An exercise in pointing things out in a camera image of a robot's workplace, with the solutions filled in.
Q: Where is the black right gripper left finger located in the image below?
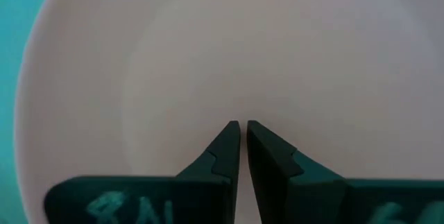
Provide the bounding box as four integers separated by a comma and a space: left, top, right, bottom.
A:
44, 120, 241, 224

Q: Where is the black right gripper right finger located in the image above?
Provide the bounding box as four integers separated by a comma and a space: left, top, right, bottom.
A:
246, 120, 444, 224

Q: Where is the coral round plate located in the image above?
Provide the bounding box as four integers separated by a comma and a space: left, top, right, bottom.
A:
12, 0, 444, 224

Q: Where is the grey plastic tray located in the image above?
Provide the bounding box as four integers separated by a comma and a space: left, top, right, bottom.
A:
0, 0, 60, 224

